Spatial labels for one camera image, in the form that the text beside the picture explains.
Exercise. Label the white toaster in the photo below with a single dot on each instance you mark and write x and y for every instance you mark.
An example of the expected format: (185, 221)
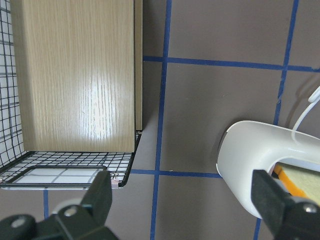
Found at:
(252, 145)

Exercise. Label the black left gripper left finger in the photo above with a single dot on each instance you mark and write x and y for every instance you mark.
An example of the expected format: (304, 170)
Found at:
(83, 221)

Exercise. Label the yellow sponge toast slice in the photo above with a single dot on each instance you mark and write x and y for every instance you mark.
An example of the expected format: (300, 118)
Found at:
(299, 182)

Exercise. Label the wire basket with grid liner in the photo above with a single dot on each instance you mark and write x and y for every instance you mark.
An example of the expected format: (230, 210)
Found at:
(42, 169)

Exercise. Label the wooden box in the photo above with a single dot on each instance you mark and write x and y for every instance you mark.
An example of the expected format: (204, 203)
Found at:
(79, 73)

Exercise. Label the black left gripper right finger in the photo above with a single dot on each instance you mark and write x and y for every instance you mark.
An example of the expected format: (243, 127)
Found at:
(287, 217)

